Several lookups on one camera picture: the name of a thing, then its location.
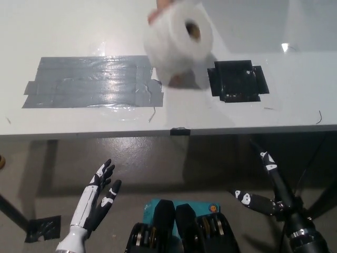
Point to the bare person hand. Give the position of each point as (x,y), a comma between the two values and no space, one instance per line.
(160,10)

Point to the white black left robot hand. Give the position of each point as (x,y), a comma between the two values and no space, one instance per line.
(87,208)

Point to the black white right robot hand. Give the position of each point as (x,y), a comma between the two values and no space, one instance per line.
(285,200)

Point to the white toilet paper roll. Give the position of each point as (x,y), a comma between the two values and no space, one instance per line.
(171,42)

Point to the black teal robot torso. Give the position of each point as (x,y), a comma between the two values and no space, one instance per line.
(184,229)

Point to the tan round object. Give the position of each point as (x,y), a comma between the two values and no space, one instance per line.
(2,162)

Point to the grey duct tape patch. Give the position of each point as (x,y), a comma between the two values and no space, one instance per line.
(92,81)

